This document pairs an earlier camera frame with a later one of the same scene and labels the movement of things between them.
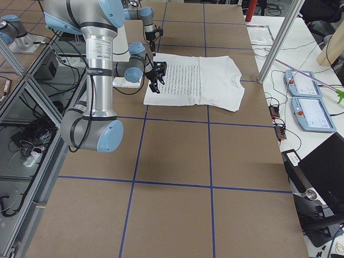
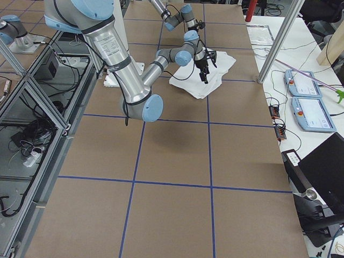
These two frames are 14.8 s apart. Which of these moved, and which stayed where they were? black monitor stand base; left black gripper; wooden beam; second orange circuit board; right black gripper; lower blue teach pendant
Moved: right black gripper; left black gripper
Stayed: wooden beam; lower blue teach pendant; black monitor stand base; second orange circuit board
